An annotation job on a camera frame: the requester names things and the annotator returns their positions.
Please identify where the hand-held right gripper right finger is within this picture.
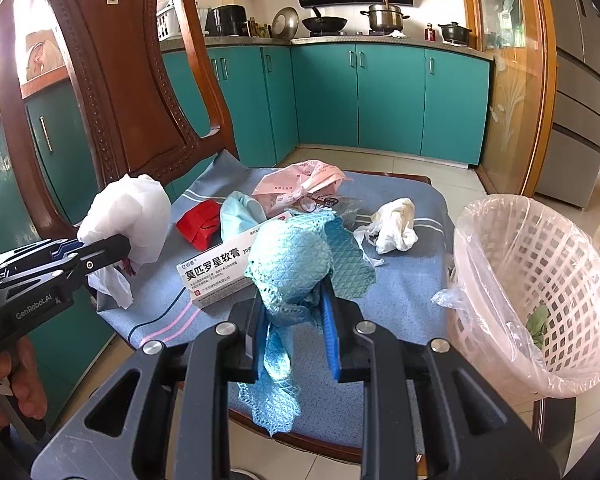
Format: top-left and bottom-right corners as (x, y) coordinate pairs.
(321, 279), (563, 480)

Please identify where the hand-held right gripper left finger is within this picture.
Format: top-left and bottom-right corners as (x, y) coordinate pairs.
(32, 296), (271, 480)

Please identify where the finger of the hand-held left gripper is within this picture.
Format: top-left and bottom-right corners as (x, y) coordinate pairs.
(50, 234), (132, 282)
(0, 239), (88, 282)

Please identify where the white plastic bag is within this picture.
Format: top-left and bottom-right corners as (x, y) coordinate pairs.
(76, 174), (173, 311)

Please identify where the teal quilted cloth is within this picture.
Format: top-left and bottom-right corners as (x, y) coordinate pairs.
(237, 210), (376, 436)

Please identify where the dark green wrapper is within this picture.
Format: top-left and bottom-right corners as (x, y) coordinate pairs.
(525, 304), (551, 348)

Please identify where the pink plastic basket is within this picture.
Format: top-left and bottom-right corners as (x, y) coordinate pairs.
(450, 195), (600, 401)

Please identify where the person's left hand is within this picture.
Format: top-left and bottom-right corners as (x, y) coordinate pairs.
(0, 337), (48, 428)

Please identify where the white medicine box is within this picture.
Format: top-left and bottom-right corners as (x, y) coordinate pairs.
(174, 210), (293, 312)

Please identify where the teal cabinet wooden top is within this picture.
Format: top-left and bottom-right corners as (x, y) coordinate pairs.
(0, 65), (126, 426)

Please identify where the blue striped seat cushion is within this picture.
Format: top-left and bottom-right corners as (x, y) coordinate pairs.
(95, 150), (456, 448)

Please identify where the red packet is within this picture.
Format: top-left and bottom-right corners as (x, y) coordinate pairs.
(175, 199), (226, 252)

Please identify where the pink wastebasket with liner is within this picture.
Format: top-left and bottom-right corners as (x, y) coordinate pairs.
(431, 194), (600, 401)

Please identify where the light blue face mask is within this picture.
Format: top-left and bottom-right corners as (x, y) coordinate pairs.
(219, 191), (270, 238)

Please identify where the white crumpled tissue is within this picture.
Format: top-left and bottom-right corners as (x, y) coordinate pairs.
(354, 197), (419, 268)

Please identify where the clear crumpled wrapper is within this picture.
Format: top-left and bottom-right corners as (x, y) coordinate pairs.
(300, 192), (363, 228)

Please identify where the pink plastic bag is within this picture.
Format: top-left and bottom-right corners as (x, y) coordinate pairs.
(251, 160), (347, 218)

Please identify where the carved wooden chair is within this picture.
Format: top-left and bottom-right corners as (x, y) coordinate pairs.
(0, 0), (433, 466)

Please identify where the light wooden board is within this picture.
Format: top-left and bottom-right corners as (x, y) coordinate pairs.
(27, 32), (71, 81)

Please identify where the teal cabinet stone countertop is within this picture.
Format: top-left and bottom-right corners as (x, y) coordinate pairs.
(159, 35), (496, 167)

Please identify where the white dish rack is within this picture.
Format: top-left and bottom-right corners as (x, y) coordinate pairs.
(156, 7), (186, 40)

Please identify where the black air fryer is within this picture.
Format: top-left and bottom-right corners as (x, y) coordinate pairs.
(205, 5), (248, 37)

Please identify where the round steel lid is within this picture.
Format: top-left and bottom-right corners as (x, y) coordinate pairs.
(272, 6), (301, 39)

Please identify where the wood framed glass door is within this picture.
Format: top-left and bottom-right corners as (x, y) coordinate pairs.
(455, 0), (561, 201)

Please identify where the black wok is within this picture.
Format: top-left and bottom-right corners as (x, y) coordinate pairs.
(301, 7), (348, 33)

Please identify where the steel cooking pot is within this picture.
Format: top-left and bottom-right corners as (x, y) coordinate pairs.
(360, 0), (411, 32)

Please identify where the black casserole pot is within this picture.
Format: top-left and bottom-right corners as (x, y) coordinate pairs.
(437, 21), (473, 45)

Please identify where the silver refrigerator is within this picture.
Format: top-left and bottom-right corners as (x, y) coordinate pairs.
(535, 0), (600, 208)

